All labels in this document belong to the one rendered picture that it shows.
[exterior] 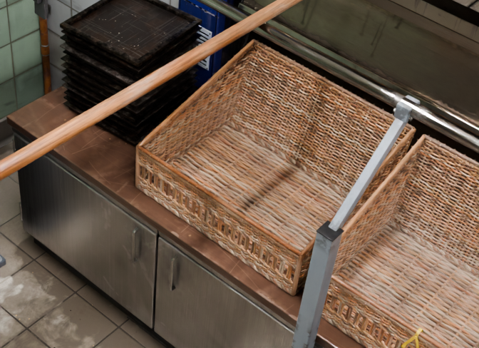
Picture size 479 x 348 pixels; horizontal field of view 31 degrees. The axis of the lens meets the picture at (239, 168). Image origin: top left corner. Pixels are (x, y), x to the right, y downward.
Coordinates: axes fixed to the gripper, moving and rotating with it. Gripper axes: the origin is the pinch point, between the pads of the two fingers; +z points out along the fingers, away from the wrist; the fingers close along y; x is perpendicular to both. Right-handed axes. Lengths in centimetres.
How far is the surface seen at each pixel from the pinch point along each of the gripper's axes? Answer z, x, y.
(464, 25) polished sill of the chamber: 10, 51, -77
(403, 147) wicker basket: 46, 50, -70
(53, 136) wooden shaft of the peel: 10.1, 20.1, 21.0
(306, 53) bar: 12, 33, -39
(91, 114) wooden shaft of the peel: 9.9, 20.1, 11.8
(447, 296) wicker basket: 67, 80, -55
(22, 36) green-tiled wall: 94, -98, -65
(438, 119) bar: 9, 66, -40
